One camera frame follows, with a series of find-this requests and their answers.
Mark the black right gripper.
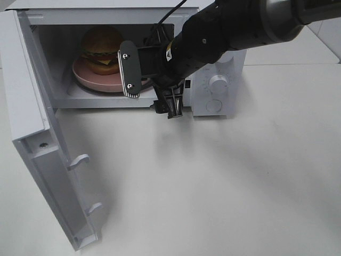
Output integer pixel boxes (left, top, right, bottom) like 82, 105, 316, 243
143, 23, 202, 119

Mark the white microwave knob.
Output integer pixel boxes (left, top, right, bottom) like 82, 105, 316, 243
208, 75, 230, 94

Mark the pink round plate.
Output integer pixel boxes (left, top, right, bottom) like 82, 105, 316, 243
71, 57, 150, 93

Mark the round white door-release button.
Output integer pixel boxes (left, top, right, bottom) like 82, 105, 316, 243
206, 99, 223, 113

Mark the toy hamburger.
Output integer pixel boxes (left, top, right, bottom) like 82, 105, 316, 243
80, 25, 123, 75

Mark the white microwave door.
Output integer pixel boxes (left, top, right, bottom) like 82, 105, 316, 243
1, 10, 102, 250

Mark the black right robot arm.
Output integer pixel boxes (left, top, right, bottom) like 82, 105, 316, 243
152, 1, 340, 118

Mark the white microwave oven body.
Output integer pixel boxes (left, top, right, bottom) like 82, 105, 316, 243
1, 1, 246, 123

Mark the black camera cable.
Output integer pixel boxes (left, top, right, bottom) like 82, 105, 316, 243
157, 0, 187, 26

